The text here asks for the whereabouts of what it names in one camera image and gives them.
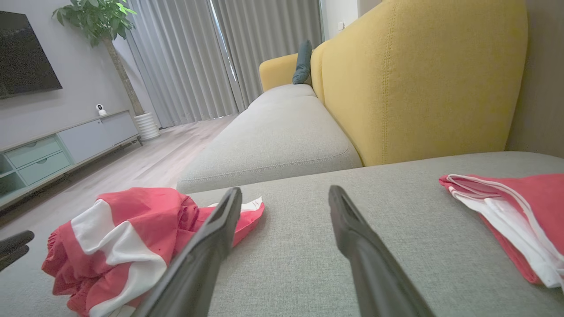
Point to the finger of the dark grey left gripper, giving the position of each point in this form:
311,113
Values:
15,240
13,259

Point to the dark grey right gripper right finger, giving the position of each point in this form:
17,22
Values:
374,277

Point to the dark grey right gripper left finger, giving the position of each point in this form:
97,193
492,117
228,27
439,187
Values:
198,268

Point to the red white striped shorts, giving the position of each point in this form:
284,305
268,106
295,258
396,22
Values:
132,220

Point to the red white numbered jersey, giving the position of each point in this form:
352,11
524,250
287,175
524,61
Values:
533,198

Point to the large grey sofa seat cushion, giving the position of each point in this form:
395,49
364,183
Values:
299,264

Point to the pale green tv cabinet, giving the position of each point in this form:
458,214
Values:
66,145

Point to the long grey sofa seat cushion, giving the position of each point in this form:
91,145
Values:
273,141

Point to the white ribbed plant pot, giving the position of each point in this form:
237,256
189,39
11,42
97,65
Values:
147,127

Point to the small grey sofa seat cushion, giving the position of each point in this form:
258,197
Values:
286,91

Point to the large yellow sofa backrest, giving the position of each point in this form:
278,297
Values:
418,79

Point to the grey pleated curtain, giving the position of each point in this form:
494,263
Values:
176,66
269,44

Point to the narrow yellow sofa backrest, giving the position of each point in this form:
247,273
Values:
316,72

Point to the yellow sofa armrest end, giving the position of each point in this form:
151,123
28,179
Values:
277,70

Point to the teal throw pillow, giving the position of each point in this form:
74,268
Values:
303,61

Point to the green leafy indoor tree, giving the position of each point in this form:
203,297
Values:
99,22

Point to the small white security camera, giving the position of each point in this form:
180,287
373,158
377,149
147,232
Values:
101,110

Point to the black wall television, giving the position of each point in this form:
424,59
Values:
22,57

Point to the white wall socket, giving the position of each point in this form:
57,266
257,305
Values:
340,25

